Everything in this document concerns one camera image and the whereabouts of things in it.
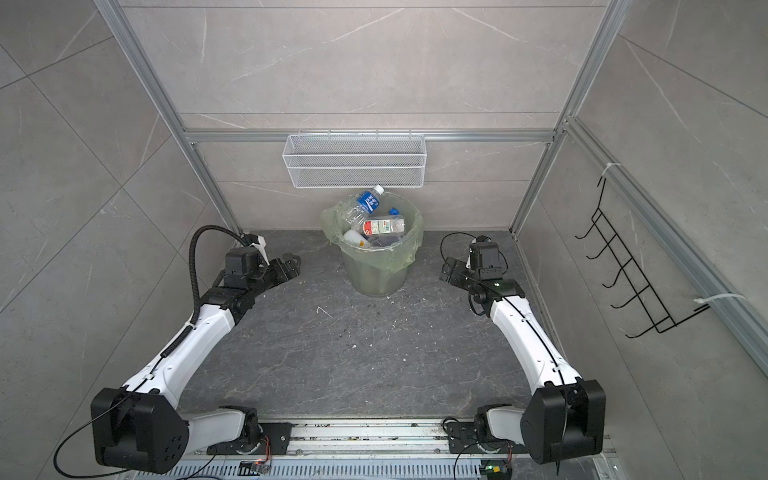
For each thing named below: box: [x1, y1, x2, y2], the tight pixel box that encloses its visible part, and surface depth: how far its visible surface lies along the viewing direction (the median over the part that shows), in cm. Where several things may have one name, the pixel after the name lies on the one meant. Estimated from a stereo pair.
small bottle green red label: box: [362, 216, 406, 236], surface depth 87 cm
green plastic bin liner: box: [321, 192, 424, 274], surface depth 87 cm
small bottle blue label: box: [343, 184, 385, 228], surface depth 92 cm
